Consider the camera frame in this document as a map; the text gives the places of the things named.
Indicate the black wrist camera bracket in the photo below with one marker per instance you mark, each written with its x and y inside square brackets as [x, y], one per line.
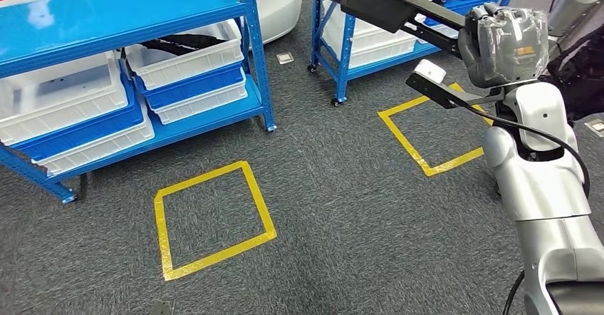
[439, 94]

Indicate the metal floor socket plate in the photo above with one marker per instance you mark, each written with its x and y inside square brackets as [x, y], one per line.
[285, 58]
[595, 127]

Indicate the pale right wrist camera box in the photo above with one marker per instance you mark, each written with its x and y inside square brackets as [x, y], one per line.
[430, 71]

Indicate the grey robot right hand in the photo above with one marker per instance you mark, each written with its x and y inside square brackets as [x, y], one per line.
[509, 48]

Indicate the white vehicle with red stripe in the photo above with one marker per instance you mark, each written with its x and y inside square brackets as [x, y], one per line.
[278, 6]

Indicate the black plastic panel part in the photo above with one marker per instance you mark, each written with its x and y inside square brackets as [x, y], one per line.
[373, 3]

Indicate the blue metal shelf rack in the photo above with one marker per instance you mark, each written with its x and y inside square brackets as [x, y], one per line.
[344, 58]
[94, 20]

